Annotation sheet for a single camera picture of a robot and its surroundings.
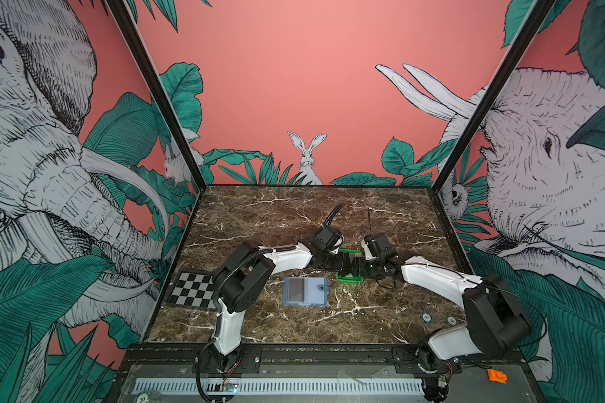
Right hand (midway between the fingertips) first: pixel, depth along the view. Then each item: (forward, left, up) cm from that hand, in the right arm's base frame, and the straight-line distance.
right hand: (354, 266), depth 89 cm
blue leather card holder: (-7, +18, -5) cm, 20 cm away
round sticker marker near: (-16, -23, -5) cm, 29 cm away
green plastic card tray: (-3, +5, -4) cm, 7 cm away
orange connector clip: (-32, -37, -3) cm, 49 cm away
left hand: (+1, +2, 0) cm, 2 cm away
